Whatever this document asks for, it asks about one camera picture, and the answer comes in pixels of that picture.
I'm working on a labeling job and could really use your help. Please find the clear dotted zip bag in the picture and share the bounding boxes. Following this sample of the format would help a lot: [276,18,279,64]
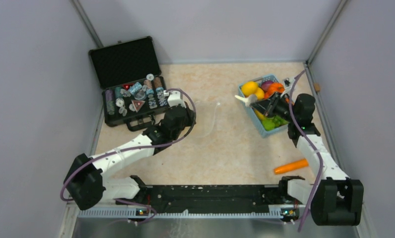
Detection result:
[186,101,221,140]

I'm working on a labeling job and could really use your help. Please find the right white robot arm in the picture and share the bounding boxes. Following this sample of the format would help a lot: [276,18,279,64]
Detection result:
[244,80,364,230]

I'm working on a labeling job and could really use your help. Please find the yellow toy lemon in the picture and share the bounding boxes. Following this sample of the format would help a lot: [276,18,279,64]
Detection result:
[241,81,259,97]

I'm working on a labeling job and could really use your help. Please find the purple toy onion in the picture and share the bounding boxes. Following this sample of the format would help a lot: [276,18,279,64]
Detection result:
[260,80,274,92]

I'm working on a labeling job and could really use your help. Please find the blue perforated plastic basket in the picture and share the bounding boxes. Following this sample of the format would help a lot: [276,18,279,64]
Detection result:
[238,74,287,138]

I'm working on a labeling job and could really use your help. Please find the black poker chip case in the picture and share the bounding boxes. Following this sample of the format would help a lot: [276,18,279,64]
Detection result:
[88,36,168,131]

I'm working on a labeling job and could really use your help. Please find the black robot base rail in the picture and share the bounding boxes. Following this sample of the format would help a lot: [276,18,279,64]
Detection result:
[130,185,302,214]

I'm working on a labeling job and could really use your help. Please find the green toy grapes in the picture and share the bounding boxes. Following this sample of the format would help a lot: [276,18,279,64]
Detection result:
[261,116,288,131]

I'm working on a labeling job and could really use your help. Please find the yellow toy banana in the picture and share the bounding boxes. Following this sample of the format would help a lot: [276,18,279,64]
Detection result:
[254,109,266,121]

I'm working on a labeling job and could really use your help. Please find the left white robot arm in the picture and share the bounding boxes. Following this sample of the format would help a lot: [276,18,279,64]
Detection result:
[60,88,197,210]

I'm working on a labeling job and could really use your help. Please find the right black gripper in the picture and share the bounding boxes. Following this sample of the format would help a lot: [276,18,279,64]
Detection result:
[250,92,298,124]

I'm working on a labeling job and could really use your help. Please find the orange toy carrot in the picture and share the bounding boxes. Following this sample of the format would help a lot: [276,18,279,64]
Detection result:
[273,159,309,175]

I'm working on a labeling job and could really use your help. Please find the white toy garlic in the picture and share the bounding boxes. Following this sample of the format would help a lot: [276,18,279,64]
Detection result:
[235,94,258,107]

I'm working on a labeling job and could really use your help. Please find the orange toy pumpkin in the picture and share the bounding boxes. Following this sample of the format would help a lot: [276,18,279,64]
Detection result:
[264,82,285,99]

